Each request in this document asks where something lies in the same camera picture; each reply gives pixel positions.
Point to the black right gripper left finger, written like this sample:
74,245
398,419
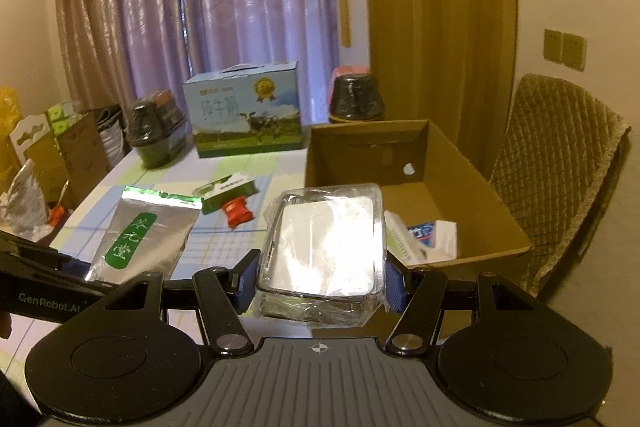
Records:
223,295

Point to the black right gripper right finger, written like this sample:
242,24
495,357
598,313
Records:
417,295

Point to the red snack packet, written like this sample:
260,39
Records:
237,212

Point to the green white medicine box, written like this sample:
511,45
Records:
217,193

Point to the checkered tablecloth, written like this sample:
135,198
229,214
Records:
211,243

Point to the white blue box in carton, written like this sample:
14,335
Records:
424,244

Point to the brown cardboard box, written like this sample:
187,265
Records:
423,178

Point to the silver green tea pouch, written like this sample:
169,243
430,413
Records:
147,233

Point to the cardboard boxes beside table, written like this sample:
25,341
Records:
71,151

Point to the left dark wrapped bowl stack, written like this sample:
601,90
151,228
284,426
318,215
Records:
156,129

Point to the blue milk carton box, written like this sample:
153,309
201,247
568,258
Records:
245,109

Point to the quilted brown chair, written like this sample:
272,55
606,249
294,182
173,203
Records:
557,170

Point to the brown wooden door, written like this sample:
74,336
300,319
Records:
449,61

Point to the beige wall switch plates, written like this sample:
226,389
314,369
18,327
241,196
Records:
564,48

